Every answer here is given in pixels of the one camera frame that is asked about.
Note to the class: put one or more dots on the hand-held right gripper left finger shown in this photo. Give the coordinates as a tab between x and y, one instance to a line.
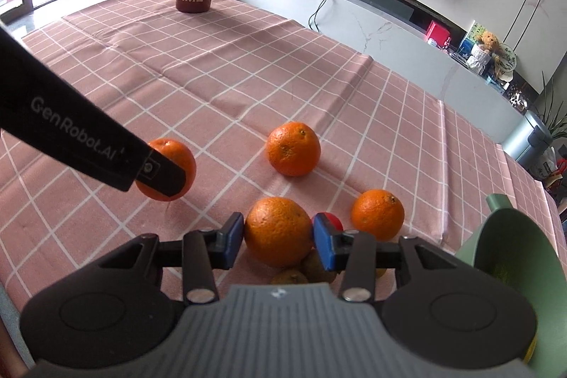
232	240

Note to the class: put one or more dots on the green colander bowl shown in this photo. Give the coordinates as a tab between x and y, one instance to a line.
509	236

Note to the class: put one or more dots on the brown teddy bear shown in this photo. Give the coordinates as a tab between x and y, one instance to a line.
489	41

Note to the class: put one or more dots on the round printed fan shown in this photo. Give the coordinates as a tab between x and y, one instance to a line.
507	57

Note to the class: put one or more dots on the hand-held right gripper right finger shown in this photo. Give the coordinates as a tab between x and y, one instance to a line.
325	245

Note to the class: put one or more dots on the grey-blue pedal bin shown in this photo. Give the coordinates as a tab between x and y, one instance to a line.
522	139

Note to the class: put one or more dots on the small red box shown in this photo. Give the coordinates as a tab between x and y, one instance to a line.
437	33

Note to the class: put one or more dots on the brown longan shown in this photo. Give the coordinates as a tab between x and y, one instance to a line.
290	277
316	267

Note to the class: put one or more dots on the pink checked tablecloth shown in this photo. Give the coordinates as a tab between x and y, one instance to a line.
221	72

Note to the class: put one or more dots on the red bag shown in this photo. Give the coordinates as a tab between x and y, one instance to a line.
560	176

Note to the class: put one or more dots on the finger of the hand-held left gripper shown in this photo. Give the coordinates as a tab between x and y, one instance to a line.
159	176

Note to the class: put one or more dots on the white plastic bag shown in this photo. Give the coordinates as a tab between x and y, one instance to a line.
547	167

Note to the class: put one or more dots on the orange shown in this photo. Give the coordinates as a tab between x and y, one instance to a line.
292	150
178	154
277	232
376	214

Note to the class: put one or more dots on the colourful painting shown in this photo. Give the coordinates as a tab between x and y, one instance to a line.
469	37

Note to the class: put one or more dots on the small red tomato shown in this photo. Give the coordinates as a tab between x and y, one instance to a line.
333	222

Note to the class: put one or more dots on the tall green floor plant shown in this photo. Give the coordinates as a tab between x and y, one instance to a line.
556	112

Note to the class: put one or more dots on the white marble television cabinet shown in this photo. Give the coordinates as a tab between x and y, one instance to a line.
354	19

